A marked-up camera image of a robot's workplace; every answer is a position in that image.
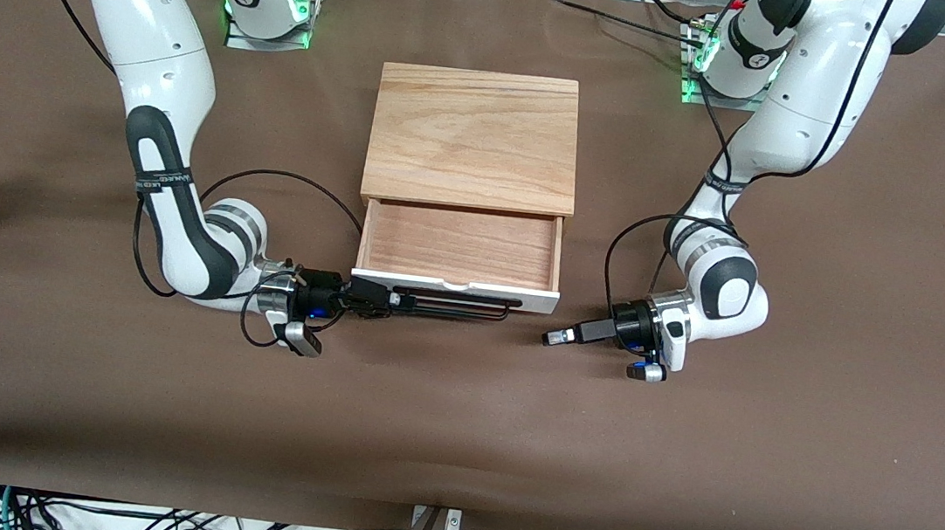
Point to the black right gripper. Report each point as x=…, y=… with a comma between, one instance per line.
x=318, y=294

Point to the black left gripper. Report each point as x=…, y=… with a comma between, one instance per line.
x=628, y=324

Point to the white-fronted wooden drawer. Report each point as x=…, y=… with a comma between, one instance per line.
x=461, y=246

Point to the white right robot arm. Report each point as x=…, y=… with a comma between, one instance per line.
x=156, y=21

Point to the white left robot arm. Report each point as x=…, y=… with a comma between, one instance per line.
x=807, y=89

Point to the wooden drawer cabinet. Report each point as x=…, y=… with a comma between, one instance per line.
x=475, y=138

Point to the brown paper table cover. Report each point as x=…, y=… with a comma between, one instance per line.
x=456, y=421

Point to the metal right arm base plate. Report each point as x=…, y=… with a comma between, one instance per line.
x=315, y=27

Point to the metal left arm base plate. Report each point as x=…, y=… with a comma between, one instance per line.
x=701, y=96

